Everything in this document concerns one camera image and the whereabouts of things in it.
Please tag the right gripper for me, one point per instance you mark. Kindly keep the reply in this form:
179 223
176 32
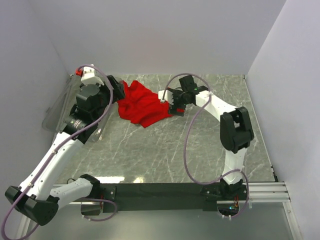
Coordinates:
173 108

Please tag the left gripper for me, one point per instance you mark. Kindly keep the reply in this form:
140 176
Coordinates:
118 92

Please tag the red t shirt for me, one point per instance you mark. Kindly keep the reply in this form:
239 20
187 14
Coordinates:
141 106

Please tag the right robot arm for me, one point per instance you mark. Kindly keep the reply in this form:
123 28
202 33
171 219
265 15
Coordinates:
235 131

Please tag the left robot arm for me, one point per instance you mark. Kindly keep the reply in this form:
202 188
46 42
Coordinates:
35 197

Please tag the clear plastic bin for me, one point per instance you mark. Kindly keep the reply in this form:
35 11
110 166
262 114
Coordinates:
53 112

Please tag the black base beam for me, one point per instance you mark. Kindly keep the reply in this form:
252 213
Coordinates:
169 196

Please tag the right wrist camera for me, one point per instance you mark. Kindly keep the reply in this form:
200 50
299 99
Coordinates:
166 96

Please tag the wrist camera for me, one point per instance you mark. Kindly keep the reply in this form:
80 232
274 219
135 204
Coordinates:
166 96
88 76

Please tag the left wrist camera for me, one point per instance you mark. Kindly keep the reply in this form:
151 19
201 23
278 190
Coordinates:
88 76

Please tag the aluminium rail frame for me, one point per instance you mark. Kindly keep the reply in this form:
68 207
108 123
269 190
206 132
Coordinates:
267 213

